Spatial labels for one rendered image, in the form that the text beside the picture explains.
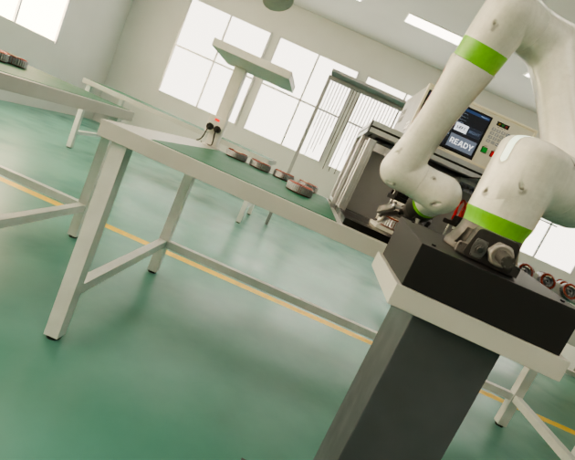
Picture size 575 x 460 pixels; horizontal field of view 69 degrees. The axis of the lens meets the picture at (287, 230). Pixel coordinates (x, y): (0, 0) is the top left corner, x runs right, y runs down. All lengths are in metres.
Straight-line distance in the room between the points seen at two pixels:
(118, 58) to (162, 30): 0.96
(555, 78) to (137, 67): 7.99
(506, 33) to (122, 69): 8.06
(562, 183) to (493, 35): 0.39
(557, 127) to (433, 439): 0.70
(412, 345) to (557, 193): 0.39
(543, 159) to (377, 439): 0.62
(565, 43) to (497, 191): 0.47
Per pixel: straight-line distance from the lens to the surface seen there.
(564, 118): 1.11
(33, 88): 1.74
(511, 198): 0.88
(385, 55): 8.24
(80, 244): 1.50
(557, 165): 0.90
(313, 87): 8.03
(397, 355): 0.88
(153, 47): 8.68
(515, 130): 1.80
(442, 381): 0.91
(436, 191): 1.18
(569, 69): 1.19
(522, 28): 1.15
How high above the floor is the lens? 0.87
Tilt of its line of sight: 9 degrees down
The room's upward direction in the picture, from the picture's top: 24 degrees clockwise
